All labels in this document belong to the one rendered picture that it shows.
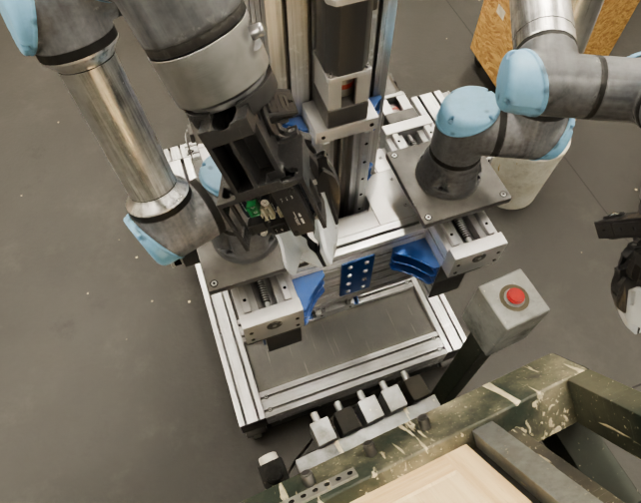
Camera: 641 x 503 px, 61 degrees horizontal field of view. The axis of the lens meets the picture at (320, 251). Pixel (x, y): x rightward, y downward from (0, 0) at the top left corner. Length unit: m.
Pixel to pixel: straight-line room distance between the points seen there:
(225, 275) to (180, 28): 0.84
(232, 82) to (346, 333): 1.66
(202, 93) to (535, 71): 0.43
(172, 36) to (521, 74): 0.44
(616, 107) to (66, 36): 0.69
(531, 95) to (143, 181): 0.60
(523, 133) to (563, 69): 0.47
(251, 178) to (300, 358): 1.58
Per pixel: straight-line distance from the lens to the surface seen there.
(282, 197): 0.41
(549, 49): 0.73
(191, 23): 0.36
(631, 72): 0.74
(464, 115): 1.13
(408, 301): 2.05
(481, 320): 1.36
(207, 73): 0.37
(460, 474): 1.14
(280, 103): 0.47
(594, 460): 1.41
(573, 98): 0.72
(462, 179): 1.24
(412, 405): 1.37
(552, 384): 1.29
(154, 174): 0.94
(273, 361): 1.95
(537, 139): 1.18
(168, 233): 0.98
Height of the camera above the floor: 2.05
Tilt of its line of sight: 60 degrees down
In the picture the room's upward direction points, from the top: straight up
